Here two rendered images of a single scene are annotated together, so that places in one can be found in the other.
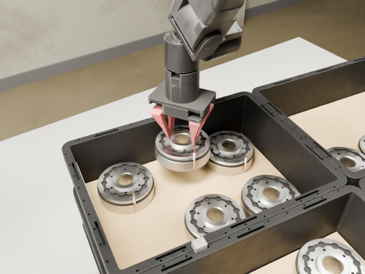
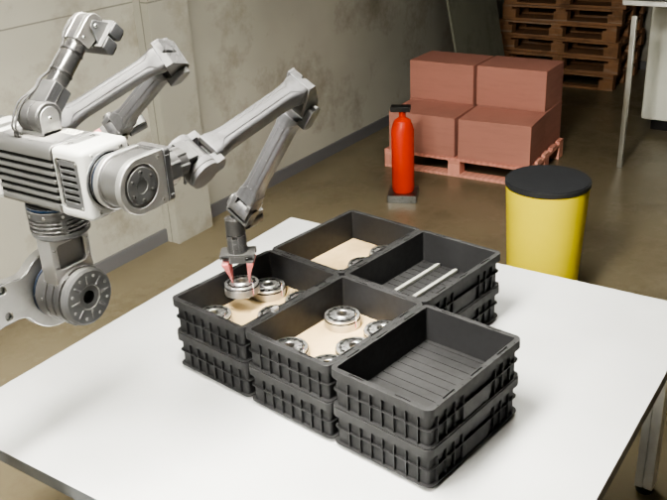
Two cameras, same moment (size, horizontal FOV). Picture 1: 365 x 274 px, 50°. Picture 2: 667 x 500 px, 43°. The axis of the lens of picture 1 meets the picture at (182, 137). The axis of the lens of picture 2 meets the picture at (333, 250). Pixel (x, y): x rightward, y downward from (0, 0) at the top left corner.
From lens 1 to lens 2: 1.86 m
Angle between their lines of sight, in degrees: 23
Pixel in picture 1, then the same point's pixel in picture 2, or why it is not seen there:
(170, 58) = (231, 229)
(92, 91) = (44, 345)
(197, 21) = (245, 206)
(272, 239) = (309, 307)
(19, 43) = not seen: outside the picture
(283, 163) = (305, 285)
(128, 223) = not seen: hidden behind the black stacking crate
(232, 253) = (291, 313)
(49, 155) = (123, 341)
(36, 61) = not seen: outside the picture
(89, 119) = (138, 314)
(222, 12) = (257, 200)
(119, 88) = (80, 333)
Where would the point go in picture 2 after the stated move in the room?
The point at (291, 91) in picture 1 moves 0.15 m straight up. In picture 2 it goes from (297, 245) to (294, 202)
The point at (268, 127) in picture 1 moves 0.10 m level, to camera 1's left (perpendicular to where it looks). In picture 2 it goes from (290, 266) to (258, 273)
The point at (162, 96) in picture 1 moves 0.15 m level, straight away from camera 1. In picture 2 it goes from (227, 254) to (210, 235)
